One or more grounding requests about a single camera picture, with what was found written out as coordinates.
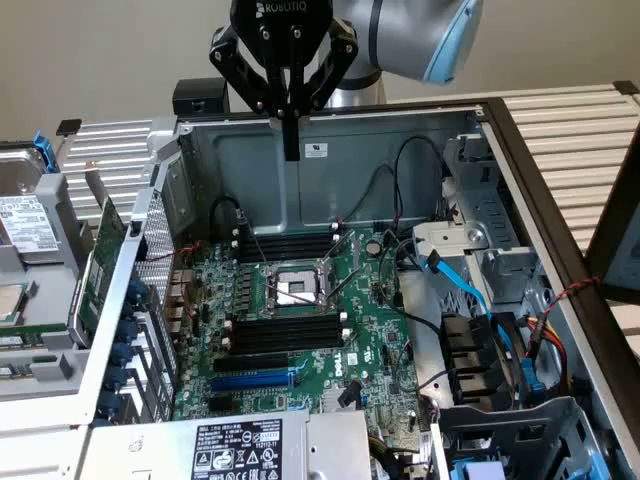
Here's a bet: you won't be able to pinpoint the green Dell motherboard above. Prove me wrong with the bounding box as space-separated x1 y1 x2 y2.
172 227 434 454

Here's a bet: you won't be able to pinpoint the thick black looped wire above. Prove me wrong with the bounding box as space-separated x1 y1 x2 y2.
208 196 247 236

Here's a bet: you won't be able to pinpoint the blue plastic connector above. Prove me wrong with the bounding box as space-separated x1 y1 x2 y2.
519 358 546 395

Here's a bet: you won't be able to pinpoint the silver power supply with label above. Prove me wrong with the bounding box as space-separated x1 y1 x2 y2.
89 409 374 480

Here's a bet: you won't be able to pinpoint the metal disk bay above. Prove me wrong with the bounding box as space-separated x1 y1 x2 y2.
412 219 544 307

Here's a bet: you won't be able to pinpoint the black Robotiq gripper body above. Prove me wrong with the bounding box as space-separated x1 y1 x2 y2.
229 0 334 69

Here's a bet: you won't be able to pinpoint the silver chipset heatsink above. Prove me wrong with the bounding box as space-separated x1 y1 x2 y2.
322 388 365 414

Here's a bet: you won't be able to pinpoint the blue expansion slot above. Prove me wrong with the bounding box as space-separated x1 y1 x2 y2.
209 368 295 395

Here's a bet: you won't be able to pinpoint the red black twisted wire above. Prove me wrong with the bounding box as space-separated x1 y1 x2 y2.
542 276 601 321
174 241 206 269

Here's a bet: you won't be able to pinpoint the silver CPU chip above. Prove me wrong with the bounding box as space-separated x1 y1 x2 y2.
0 282 29 324

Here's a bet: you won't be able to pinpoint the black wire connector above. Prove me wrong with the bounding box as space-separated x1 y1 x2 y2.
338 379 362 409

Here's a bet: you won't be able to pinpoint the thin metal locking lever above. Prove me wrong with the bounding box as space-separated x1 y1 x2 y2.
247 227 271 266
327 269 364 304

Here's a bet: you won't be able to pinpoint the grey parts rack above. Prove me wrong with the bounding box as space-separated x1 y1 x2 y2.
0 139 151 401

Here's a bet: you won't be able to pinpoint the blue plastic block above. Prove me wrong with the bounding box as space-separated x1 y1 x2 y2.
449 459 507 480

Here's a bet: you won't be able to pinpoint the silver hard disk with label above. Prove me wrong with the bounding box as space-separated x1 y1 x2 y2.
0 144 66 261

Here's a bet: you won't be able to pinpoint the blue SATA wire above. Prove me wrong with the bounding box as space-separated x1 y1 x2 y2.
423 251 501 321

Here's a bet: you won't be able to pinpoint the open grey PC case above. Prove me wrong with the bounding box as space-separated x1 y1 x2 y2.
0 97 640 480

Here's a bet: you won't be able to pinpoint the long black expansion slot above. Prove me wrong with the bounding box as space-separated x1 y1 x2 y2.
213 351 291 375

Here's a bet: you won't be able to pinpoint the tall metal drive cage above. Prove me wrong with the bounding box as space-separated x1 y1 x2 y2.
442 132 524 251

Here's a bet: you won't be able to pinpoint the black box device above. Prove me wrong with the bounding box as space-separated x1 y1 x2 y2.
172 78 231 117

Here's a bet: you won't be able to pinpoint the open metal socket cover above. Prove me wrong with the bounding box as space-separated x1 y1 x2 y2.
322 229 365 301

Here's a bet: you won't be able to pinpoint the grey cage with cross braces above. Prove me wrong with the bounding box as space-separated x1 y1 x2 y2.
430 394 606 480

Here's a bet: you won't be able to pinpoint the green graphics card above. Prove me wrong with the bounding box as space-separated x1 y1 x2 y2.
67 159 129 347

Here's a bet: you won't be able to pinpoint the silver rear port block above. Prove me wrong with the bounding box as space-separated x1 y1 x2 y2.
167 269 194 336

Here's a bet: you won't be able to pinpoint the yellow red power wires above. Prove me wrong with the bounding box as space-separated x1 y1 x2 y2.
519 313 571 396

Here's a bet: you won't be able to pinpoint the black framed panel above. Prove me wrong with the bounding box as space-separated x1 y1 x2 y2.
583 127 640 304

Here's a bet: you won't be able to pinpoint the blue disk rail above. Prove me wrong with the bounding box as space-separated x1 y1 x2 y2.
30 129 61 175

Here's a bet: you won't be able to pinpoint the red and black wire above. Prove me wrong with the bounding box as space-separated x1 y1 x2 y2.
342 164 404 226

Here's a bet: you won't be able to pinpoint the black motherboard wire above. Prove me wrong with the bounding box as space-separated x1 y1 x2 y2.
377 239 444 334

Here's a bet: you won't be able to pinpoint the CPU socket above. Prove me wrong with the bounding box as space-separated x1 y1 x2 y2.
263 261 335 315

